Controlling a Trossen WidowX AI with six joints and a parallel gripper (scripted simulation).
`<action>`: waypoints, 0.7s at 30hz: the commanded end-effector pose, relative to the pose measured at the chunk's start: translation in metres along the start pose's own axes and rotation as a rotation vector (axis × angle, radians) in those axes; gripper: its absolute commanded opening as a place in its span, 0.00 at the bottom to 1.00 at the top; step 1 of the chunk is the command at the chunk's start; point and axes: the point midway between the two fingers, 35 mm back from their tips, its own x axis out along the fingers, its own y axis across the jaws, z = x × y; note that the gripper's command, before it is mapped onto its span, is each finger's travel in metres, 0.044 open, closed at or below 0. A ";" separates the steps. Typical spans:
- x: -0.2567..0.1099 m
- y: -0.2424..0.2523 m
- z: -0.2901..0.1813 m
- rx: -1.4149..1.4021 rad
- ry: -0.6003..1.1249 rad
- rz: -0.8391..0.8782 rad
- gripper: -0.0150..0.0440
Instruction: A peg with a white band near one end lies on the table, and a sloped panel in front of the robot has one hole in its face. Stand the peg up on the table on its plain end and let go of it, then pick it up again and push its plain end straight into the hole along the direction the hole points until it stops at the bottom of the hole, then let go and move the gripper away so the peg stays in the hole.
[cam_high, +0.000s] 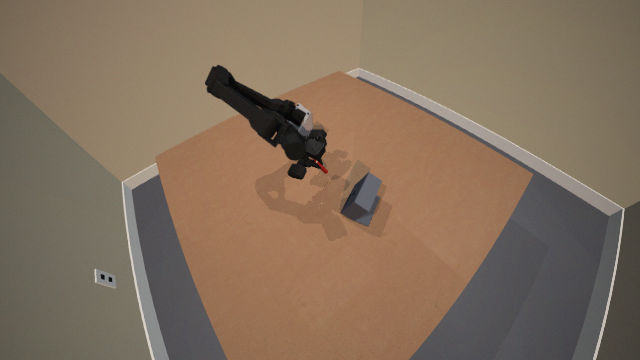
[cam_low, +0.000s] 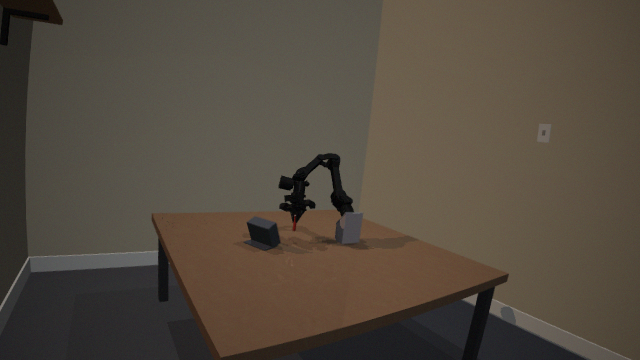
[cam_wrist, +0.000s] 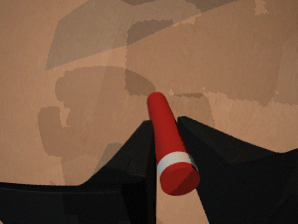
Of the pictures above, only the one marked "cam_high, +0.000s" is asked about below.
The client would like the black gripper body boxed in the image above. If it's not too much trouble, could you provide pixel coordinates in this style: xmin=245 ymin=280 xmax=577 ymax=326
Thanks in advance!
xmin=287 ymin=130 xmax=327 ymax=180

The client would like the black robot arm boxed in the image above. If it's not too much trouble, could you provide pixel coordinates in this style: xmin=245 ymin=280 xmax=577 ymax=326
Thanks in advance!
xmin=205 ymin=65 xmax=327 ymax=160

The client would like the red peg with white band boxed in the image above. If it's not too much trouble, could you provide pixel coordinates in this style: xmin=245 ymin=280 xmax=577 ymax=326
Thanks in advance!
xmin=314 ymin=159 xmax=328 ymax=174

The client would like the dark grey sloped panel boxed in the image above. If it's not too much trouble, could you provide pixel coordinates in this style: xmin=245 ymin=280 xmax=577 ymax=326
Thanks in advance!
xmin=341 ymin=172 xmax=382 ymax=227

